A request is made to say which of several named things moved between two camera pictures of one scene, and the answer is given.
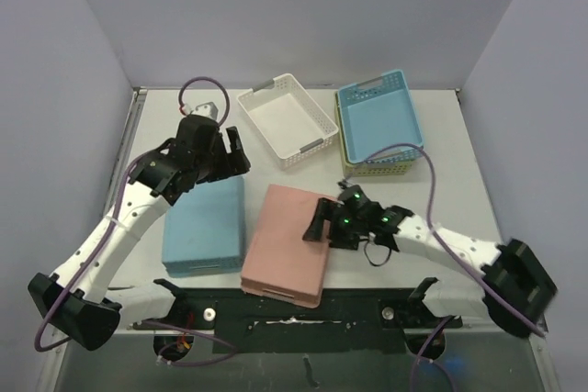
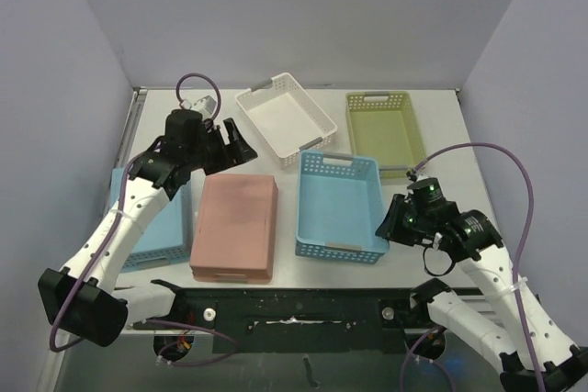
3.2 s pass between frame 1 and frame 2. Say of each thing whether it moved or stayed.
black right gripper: moved
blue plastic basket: moved
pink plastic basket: moved
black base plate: stayed
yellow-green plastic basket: moved
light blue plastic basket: moved
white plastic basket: stayed
